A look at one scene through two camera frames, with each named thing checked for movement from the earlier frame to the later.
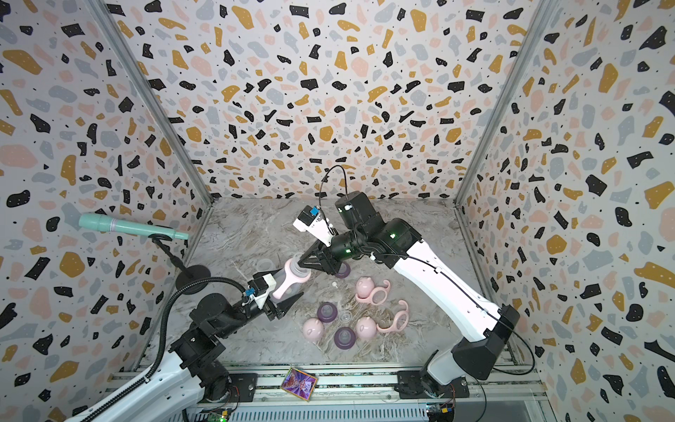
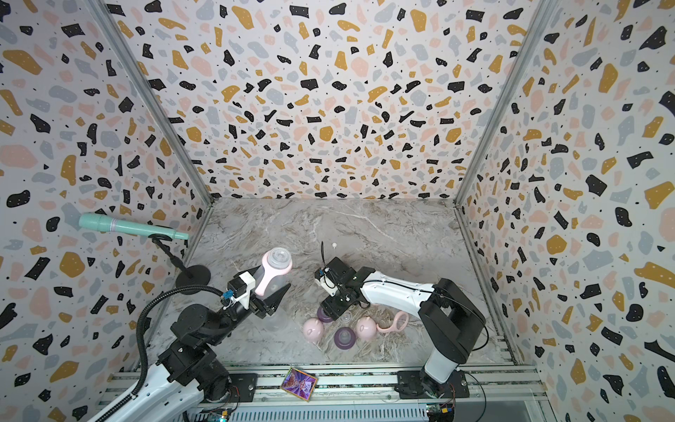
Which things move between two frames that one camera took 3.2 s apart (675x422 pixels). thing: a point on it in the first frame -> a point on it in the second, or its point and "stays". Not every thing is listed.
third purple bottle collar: x=327 y=312 stays
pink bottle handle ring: x=288 y=279 -> x=269 y=273
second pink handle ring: x=394 y=328 stays
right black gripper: x=321 y=253 -> x=330 y=308
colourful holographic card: x=300 y=383 stays
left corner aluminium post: x=162 y=112 stays
